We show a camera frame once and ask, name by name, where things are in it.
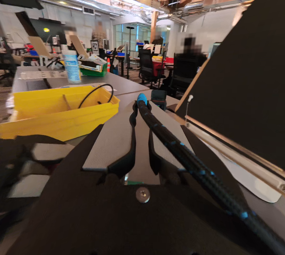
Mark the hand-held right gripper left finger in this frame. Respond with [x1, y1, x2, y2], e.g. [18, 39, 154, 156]
[82, 101, 138, 177]

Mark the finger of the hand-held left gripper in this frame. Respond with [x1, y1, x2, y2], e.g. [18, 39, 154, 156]
[13, 135, 75, 167]
[8, 162, 52, 198]

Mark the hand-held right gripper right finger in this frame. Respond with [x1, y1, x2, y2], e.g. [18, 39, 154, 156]
[147, 101, 194, 176]

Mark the black braided hdmi cable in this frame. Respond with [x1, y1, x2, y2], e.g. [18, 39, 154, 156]
[136, 93, 285, 251]

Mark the yellow plastic bin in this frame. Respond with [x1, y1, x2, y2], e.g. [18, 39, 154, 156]
[0, 85, 121, 142]

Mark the black charging case with screen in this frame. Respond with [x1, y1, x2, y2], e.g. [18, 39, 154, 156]
[151, 90, 167, 111]

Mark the dark flat mat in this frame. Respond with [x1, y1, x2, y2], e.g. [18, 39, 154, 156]
[26, 79, 52, 92]

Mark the green box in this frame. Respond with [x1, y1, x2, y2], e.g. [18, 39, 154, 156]
[79, 55, 108, 77]

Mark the printed paper sheet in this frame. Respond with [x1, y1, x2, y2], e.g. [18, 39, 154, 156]
[18, 70, 68, 80]

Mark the black office chair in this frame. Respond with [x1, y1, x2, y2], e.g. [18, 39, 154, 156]
[171, 54, 208, 98]
[138, 48, 167, 86]

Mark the white blue wipes canister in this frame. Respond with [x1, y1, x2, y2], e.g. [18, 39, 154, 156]
[62, 50, 82, 84]

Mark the red storage bin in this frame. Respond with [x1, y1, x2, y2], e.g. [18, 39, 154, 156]
[152, 57, 174, 75]

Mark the cardboard board stand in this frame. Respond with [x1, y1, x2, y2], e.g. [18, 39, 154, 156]
[28, 36, 53, 59]
[69, 35, 88, 58]

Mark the wooden stand with black board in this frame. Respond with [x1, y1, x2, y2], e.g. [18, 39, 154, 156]
[175, 0, 285, 203]

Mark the black floor lamp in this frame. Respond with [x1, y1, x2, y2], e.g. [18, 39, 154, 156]
[126, 26, 135, 68]

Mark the thin black cable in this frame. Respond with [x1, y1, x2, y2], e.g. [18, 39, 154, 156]
[78, 84, 114, 109]

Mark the dark wall screen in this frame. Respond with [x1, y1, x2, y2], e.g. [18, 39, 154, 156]
[30, 18, 67, 44]

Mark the wooden support post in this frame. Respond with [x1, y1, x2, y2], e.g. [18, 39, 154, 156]
[150, 10, 159, 44]

